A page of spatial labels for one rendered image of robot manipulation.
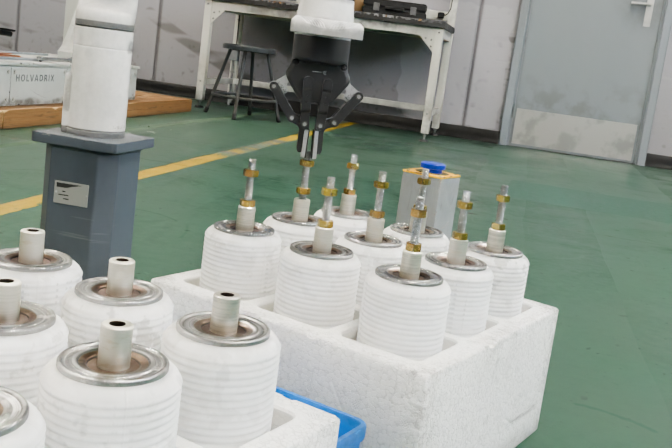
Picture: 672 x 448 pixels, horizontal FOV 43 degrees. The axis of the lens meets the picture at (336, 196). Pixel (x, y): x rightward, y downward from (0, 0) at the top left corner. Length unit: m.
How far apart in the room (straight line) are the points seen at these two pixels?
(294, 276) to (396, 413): 0.20
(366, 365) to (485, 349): 0.16
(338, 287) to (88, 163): 0.56
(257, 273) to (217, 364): 0.39
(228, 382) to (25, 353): 0.15
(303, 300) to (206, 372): 0.33
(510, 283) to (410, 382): 0.29
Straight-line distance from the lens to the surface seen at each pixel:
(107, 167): 1.39
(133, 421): 0.59
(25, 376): 0.67
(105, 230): 1.41
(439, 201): 1.35
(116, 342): 0.60
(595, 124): 6.22
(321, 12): 1.11
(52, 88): 4.18
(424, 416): 0.89
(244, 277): 1.04
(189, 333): 0.68
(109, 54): 1.40
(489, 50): 6.21
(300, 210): 1.15
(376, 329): 0.93
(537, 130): 6.20
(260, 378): 0.68
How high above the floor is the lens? 0.48
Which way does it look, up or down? 9 degrees down
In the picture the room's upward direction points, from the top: 8 degrees clockwise
